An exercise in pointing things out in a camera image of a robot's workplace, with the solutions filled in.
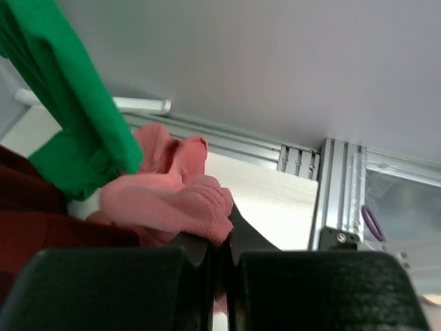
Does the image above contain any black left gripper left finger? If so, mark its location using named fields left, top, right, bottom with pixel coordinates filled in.
left=1, top=234, right=214, bottom=330

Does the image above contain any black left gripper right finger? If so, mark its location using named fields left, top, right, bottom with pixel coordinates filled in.
left=225, top=208, right=429, bottom=330

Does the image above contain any pink t shirt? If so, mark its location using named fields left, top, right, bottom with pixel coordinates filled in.
left=87, top=123, right=234, bottom=246

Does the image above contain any green t shirt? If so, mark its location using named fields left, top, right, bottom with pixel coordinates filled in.
left=1, top=1, right=143, bottom=201

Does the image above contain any maroon t shirt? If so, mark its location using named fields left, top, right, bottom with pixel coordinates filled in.
left=1, top=148, right=139, bottom=300

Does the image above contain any metal clothes rack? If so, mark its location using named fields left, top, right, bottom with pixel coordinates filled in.
left=14, top=88, right=172, bottom=115

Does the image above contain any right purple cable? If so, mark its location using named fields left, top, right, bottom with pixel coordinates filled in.
left=360, top=203, right=387, bottom=242

